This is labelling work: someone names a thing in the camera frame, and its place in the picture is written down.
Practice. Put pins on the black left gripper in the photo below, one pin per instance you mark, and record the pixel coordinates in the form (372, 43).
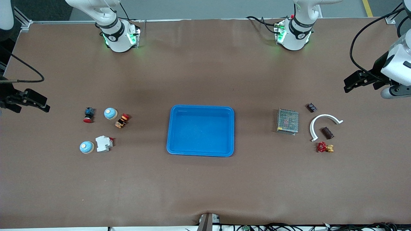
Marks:
(377, 72)

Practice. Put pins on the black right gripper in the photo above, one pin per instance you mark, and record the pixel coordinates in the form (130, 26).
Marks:
(7, 95)

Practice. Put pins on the dark brown cylindrical capacitor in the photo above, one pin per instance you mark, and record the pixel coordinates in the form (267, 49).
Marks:
(311, 107)

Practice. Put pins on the dark ribbed rectangular component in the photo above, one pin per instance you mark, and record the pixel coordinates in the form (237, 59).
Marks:
(327, 132)

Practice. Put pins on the light blue service bell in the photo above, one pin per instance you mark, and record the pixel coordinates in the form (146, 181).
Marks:
(86, 147)
(110, 113)

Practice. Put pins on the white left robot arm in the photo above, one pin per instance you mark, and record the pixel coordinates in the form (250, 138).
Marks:
(297, 32)

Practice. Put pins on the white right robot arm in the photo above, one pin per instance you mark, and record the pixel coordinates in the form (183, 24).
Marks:
(117, 35)

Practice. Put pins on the red emergency stop button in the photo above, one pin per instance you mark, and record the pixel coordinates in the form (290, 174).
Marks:
(87, 119)

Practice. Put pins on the brass valve red handwheel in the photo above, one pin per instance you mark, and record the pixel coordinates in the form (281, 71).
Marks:
(321, 147)

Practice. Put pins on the metal mesh power supply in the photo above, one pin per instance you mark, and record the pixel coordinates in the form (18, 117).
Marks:
(288, 121)

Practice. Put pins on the white circuit breaker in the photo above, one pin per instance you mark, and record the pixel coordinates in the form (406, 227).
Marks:
(102, 143)

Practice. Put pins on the brown table cover mat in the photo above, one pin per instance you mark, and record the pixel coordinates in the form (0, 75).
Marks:
(64, 179)

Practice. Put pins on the orange red push button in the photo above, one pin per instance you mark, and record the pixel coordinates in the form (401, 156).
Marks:
(121, 122)

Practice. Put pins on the blue plastic tray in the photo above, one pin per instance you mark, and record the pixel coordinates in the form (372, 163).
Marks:
(200, 131)

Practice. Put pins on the white curved plastic bracket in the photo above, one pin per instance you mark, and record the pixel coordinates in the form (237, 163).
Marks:
(324, 116)

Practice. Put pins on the aluminium frame rail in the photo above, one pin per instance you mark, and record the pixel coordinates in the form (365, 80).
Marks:
(390, 20)
(25, 25)

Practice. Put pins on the table edge clamp post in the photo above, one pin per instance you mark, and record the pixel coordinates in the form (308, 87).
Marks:
(206, 223)

